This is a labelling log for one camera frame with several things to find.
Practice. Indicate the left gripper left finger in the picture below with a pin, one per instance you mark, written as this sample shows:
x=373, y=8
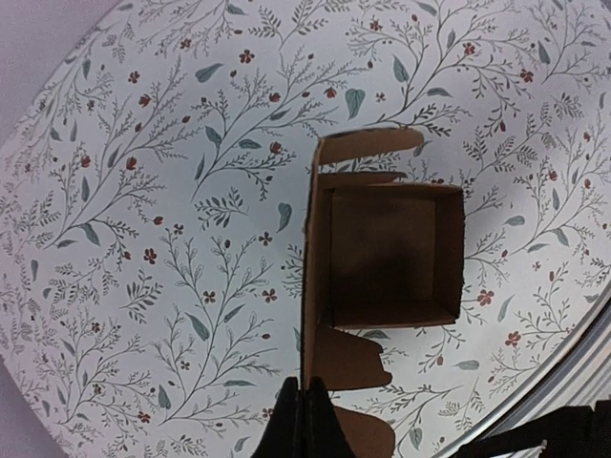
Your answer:
x=283, y=435

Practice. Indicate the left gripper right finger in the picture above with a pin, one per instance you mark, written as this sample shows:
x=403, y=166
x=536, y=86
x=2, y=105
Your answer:
x=323, y=436

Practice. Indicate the brown cardboard box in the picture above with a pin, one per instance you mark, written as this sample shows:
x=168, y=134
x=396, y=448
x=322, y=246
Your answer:
x=380, y=252

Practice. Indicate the floral patterned table mat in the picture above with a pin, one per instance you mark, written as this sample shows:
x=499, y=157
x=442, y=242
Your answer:
x=153, y=204

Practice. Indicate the front aluminium rail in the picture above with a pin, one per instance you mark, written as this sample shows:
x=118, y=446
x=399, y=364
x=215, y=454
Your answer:
x=577, y=374

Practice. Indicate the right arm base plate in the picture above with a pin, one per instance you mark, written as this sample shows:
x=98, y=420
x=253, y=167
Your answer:
x=569, y=431

